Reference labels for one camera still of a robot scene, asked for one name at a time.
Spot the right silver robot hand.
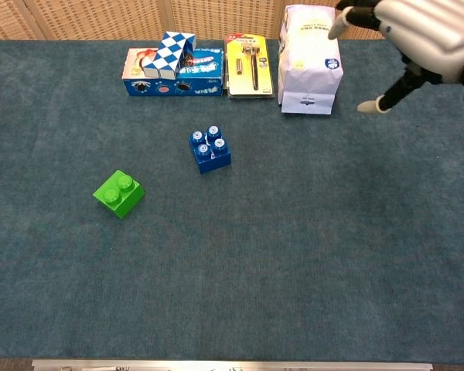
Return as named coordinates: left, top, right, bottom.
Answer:
left=327, top=0, right=464, bottom=115

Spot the blue toy brick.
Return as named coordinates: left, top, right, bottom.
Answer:
left=188, top=124, right=232, bottom=175

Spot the green toy brick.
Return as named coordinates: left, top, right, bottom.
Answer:
left=91, top=169, right=146, bottom=220

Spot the white paper bag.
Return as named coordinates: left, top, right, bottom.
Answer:
left=277, top=4, right=344, bottom=117

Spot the yellow razor blister pack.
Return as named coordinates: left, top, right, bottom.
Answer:
left=224, top=33, right=275, bottom=100

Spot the blue printed cardboard box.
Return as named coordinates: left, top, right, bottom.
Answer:
left=121, top=47, right=224, bottom=97

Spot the blue white snake puzzle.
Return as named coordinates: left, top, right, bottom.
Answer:
left=142, top=31, right=197, bottom=80

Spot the teal felt table cloth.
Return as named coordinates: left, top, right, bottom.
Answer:
left=0, top=37, right=464, bottom=364

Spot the woven wooden folding screen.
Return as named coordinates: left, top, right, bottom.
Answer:
left=0, top=0, right=464, bottom=41

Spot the aluminium profile rail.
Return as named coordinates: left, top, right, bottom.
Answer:
left=30, top=358, right=434, bottom=371

